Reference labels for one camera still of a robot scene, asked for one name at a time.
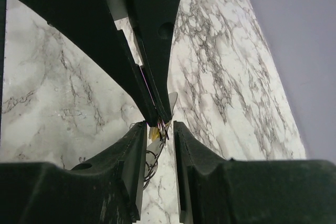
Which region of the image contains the key with yellow tag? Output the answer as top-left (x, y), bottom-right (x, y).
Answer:
top-left (149, 127), bottom-right (160, 142)

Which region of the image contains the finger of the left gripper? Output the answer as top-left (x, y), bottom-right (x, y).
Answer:
top-left (128, 0), bottom-right (180, 121)
top-left (19, 0), bottom-right (158, 126)

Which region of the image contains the metal keyring with keys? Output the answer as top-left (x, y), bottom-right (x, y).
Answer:
top-left (143, 91), bottom-right (179, 183)

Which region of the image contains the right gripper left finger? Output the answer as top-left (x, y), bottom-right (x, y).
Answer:
top-left (1, 122), bottom-right (146, 223)

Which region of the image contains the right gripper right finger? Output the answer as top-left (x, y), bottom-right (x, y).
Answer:
top-left (173, 121), bottom-right (335, 223)

